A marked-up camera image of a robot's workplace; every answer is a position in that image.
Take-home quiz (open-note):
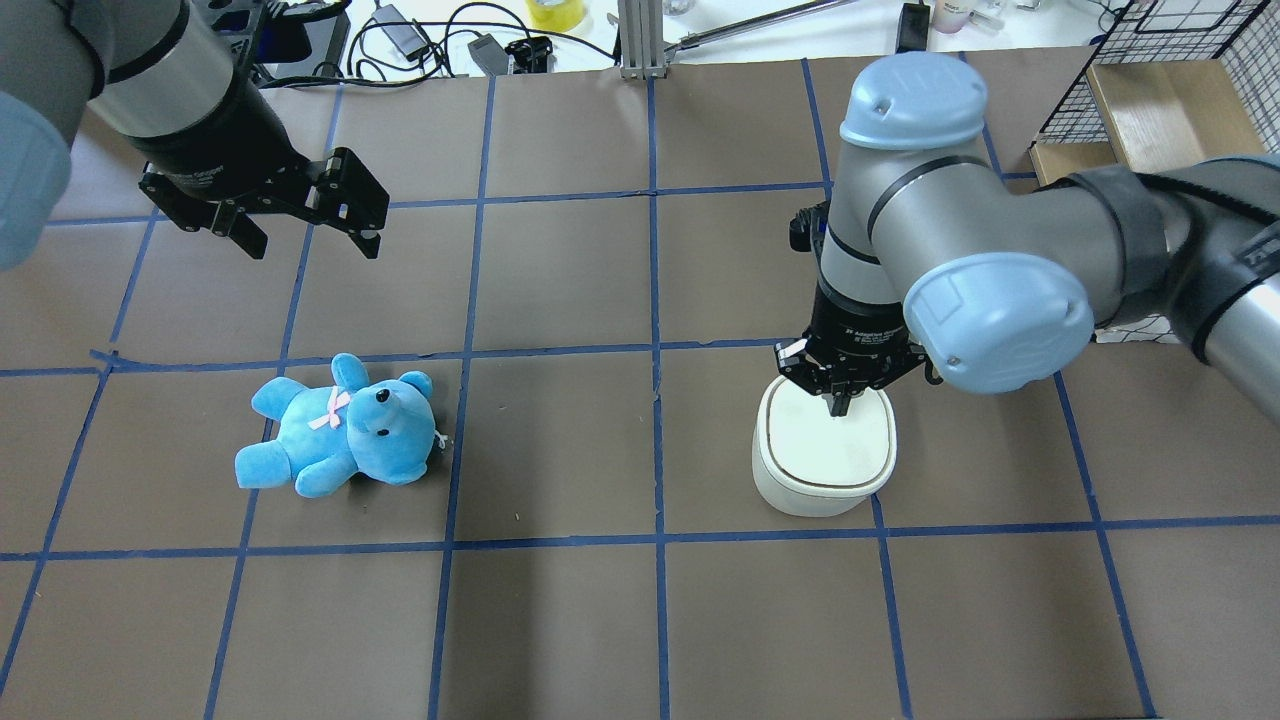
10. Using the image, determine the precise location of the blue teddy bear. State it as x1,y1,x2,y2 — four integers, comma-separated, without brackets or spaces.
234,354,449,498

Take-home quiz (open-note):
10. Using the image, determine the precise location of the yellow tape roll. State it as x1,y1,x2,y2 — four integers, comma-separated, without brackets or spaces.
525,0,588,33

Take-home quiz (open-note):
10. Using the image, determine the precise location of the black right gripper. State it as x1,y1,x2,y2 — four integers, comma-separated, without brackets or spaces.
774,281,925,418

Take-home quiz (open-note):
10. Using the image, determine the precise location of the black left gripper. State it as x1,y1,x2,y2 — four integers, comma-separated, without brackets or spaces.
140,147,390,260

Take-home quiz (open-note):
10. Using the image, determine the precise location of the white lidded trash can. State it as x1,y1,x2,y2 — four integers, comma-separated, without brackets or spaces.
751,377,899,518

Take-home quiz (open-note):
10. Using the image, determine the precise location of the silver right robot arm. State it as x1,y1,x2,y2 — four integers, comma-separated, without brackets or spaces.
774,51,1279,418

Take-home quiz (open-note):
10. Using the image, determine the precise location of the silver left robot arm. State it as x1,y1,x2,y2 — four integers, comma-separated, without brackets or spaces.
3,1,829,451

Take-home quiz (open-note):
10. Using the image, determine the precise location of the aluminium frame post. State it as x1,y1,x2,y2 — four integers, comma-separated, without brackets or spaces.
617,0,669,79

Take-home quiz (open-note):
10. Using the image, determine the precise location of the wire basket wooden box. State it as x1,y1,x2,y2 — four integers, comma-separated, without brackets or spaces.
1028,0,1280,346

